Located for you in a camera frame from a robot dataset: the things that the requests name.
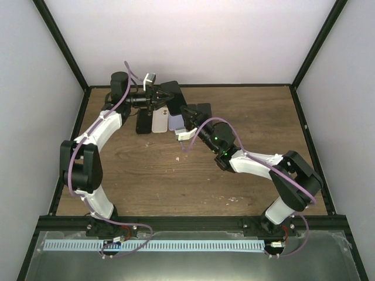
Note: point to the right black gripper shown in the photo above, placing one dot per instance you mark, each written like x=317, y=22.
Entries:
x=196, y=120

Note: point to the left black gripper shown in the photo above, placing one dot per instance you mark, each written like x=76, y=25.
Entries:
x=151, y=104

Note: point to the black phone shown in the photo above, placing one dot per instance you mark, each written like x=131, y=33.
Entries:
x=192, y=106
x=178, y=100

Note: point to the lilac phone case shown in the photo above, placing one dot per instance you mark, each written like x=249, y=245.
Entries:
x=175, y=122

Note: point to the black phone case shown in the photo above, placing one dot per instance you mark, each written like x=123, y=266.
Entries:
x=144, y=122

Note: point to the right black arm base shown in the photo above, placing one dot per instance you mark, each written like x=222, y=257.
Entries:
x=261, y=227

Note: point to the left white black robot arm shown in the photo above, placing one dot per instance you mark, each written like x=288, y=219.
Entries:
x=80, y=164

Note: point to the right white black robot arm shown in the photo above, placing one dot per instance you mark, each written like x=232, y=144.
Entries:
x=294, y=179

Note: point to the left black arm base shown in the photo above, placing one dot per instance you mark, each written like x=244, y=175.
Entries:
x=99, y=228

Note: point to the light blue slotted strip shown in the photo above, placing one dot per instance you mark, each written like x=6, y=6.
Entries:
x=157, y=245

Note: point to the clear plastic sheet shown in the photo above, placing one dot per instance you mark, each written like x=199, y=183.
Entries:
x=320, y=255

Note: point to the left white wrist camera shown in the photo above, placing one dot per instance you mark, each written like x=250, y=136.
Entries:
x=149, y=80

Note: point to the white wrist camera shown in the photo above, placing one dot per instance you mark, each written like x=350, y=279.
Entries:
x=149, y=80
x=182, y=134

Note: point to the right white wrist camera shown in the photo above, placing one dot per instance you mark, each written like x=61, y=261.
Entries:
x=182, y=134

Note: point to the black front frame rail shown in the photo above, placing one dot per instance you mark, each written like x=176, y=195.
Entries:
x=158, y=224

